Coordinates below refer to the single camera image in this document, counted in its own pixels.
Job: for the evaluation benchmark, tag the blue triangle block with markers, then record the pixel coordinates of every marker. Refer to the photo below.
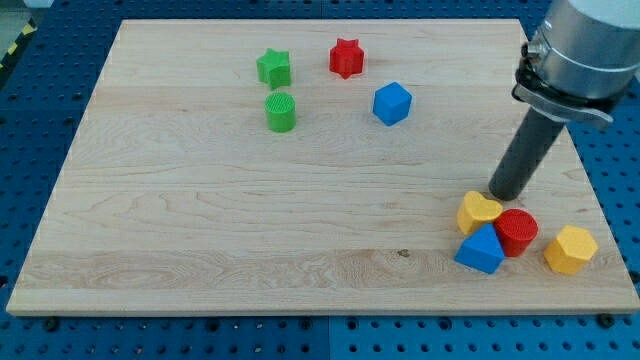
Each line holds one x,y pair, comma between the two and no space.
482,250

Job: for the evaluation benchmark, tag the blue cube block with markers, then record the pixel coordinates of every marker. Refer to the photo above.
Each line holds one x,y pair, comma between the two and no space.
392,103

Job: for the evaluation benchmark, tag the yellow hexagon block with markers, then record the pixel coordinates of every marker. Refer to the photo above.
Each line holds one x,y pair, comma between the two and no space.
571,250

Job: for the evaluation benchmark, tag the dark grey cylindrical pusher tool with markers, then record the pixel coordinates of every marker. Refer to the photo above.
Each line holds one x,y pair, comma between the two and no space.
530,144

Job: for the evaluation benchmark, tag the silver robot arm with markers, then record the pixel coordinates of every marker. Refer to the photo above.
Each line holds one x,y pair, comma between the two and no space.
580,61

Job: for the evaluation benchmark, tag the green star block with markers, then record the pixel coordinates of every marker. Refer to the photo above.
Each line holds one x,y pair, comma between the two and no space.
274,68

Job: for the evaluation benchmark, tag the red cylinder block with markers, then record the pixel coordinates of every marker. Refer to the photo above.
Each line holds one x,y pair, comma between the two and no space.
515,229

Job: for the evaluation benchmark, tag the green cylinder block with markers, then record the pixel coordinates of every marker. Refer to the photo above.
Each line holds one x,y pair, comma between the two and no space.
280,110

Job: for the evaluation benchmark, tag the light wooden board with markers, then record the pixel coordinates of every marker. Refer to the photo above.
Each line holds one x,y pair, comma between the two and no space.
176,199

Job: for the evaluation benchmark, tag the red star block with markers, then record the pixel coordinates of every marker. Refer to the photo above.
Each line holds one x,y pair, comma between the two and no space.
346,58

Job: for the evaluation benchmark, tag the yellow heart block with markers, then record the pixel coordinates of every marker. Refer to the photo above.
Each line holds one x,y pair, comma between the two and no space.
475,211

